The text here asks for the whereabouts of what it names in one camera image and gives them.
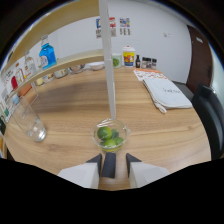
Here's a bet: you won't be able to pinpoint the green cup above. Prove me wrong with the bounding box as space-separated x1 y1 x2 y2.
111 52 123 69

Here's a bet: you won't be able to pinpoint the green lime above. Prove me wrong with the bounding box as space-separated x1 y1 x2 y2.
114 135 125 146
102 138 118 150
96 125 113 141

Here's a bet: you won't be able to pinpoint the glass bowl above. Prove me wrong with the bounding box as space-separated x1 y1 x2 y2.
90 118 132 153

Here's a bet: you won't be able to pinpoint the green mint leaves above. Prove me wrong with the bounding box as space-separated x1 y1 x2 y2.
110 128 120 139

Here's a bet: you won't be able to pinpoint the clear drinking glass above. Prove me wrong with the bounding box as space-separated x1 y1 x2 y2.
9 96 48 143

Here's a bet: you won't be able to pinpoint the white cloth bag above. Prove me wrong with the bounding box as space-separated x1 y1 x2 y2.
142 77 194 115

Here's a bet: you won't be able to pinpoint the black chair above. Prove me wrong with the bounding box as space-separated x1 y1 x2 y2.
190 83 224 161

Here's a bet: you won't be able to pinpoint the orange printed paper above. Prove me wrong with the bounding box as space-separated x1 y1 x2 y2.
133 68 169 82

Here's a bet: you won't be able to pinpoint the two-tier wooden shelf rack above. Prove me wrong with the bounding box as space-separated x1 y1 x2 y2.
1 0 118 121

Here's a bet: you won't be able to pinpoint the blue liquid bottle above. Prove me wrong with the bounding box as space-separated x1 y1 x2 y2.
38 34 58 70

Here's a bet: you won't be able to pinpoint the brown door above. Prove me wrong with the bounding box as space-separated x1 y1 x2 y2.
185 24 214 95

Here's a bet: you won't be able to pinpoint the colourful poster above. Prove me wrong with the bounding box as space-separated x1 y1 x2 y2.
119 17 131 28

